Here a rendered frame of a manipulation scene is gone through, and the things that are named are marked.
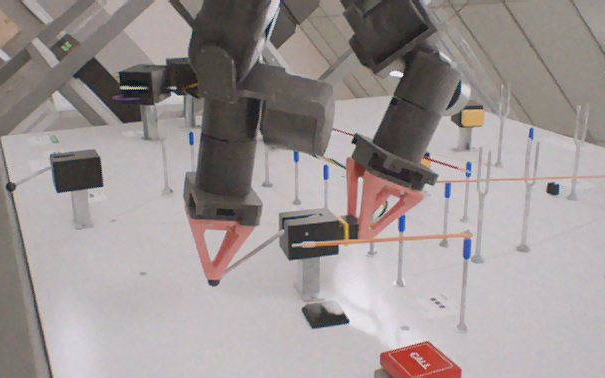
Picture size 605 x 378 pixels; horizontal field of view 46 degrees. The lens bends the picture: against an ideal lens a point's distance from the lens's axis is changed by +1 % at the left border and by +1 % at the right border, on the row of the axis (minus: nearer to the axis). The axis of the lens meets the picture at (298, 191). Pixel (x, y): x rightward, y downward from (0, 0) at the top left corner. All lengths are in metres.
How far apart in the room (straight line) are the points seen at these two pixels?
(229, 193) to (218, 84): 0.12
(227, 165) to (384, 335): 0.23
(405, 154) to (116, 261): 0.38
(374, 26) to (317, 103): 0.15
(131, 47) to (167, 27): 0.46
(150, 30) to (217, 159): 7.54
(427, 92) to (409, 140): 0.05
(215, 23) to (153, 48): 7.60
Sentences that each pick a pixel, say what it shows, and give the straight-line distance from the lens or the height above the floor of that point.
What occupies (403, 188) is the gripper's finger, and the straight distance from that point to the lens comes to 0.75.
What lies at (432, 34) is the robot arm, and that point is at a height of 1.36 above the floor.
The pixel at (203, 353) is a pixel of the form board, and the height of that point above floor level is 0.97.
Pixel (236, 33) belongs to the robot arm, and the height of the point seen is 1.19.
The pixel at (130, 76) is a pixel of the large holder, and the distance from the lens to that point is 1.39.
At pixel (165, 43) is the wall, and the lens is 8.24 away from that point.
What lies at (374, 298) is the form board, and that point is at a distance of 0.79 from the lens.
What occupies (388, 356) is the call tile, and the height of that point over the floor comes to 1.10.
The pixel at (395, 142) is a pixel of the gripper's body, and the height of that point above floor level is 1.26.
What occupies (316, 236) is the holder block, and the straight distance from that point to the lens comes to 0.75.
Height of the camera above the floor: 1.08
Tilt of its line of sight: 6 degrees up
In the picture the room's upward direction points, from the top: 46 degrees clockwise
